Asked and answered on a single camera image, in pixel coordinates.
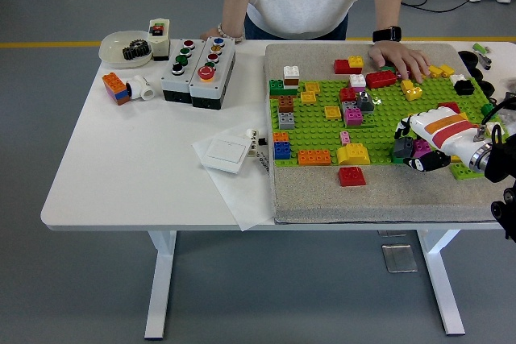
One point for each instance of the person's left hand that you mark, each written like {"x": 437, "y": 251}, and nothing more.
{"x": 399, "y": 56}

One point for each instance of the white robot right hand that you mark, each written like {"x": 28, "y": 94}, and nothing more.
{"x": 439, "y": 126}

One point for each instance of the person's right hand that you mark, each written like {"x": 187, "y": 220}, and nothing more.
{"x": 213, "y": 34}

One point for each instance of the long red brick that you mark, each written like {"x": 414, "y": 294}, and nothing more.
{"x": 381, "y": 79}

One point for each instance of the small yellow brick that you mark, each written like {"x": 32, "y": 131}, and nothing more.
{"x": 435, "y": 71}
{"x": 407, "y": 85}
{"x": 414, "y": 94}
{"x": 447, "y": 70}

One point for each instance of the dark grey roof brick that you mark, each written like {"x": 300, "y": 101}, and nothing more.
{"x": 403, "y": 147}

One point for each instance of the green baseplate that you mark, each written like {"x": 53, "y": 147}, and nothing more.
{"x": 383, "y": 138}

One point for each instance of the red slope brick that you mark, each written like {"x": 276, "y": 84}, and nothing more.
{"x": 352, "y": 176}

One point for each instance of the person's right forearm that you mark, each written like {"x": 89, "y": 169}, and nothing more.
{"x": 234, "y": 5}

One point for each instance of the small green piece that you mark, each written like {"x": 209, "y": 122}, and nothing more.
{"x": 389, "y": 68}

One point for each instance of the small pink brick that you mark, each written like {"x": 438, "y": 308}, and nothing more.
{"x": 399, "y": 74}
{"x": 345, "y": 138}

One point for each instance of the black wristwatch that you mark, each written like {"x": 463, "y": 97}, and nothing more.
{"x": 387, "y": 34}

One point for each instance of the magenta brick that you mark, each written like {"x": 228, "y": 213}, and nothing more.
{"x": 421, "y": 148}
{"x": 353, "y": 118}

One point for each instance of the black brick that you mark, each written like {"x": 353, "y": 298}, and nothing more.
{"x": 463, "y": 87}

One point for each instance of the small dark green brick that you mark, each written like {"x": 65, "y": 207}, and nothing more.
{"x": 487, "y": 111}

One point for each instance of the small white brick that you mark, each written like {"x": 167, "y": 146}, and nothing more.
{"x": 457, "y": 77}

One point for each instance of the lime green plate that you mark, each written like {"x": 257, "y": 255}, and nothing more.
{"x": 463, "y": 172}

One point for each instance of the grey emergency-stop control box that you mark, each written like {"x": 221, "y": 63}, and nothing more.
{"x": 211, "y": 88}

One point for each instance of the dark grey slope brick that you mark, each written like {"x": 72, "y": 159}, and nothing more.
{"x": 365, "y": 104}

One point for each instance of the dark green flat plate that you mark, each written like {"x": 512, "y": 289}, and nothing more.
{"x": 369, "y": 123}

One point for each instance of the light grey brick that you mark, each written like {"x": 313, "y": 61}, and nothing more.
{"x": 286, "y": 121}
{"x": 346, "y": 106}

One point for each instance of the small green tool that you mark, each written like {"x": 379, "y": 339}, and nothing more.
{"x": 477, "y": 46}

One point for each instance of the black metal gear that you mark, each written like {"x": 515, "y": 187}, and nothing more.
{"x": 136, "y": 52}

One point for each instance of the grey metal tool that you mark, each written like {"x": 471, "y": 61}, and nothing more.
{"x": 485, "y": 61}

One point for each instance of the white and brown brick stack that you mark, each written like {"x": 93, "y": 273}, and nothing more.
{"x": 291, "y": 72}

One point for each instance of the flat yellow square brick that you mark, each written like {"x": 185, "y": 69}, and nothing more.
{"x": 308, "y": 97}
{"x": 312, "y": 87}
{"x": 333, "y": 113}

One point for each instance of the white pipe tee fitting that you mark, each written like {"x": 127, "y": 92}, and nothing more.
{"x": 141, "y": 86}

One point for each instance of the large yellow curved brick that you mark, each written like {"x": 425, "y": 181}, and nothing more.
{"x": 353, "y": 154}

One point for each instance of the white plastic bowl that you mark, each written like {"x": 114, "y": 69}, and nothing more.
{"x": 111, "y": 48}

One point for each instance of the white labelled cylinder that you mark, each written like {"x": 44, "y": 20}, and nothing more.
{"x": 252, "y": 136}

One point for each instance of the orange purple blue brick stack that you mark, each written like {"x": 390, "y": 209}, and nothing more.
{"x": 115, "y": 86}

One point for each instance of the small metal floor plate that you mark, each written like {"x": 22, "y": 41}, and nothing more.
{"x": 393, "y": 233}

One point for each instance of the small black clip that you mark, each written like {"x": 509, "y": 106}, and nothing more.
{"x": 262, "y": 142}

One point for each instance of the small orange brick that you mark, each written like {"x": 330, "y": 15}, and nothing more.
{"x": 280, "y": 137}

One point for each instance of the long orange brick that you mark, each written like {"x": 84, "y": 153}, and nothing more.
{"x": 315, "y": 157}

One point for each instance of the white labelled tube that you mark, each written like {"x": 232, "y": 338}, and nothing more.
{"x": 262, "y": 163}

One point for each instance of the grey foam mat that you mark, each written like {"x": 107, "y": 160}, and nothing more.
{"x": 314, "y": 199}

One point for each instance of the translucent plastic sheet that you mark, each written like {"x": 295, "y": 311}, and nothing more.
{"x": 242, "y": 199}

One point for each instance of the white table leg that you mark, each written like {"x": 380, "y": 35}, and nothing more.
{"x": 161, "y": 279}
{"x": 451, "y": 312}

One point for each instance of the white red-green switch box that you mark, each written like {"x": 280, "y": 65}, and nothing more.
{"x": 159, "y": 44}

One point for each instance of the white wall switch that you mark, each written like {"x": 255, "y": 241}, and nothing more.
{"x": 223, "y": 154}

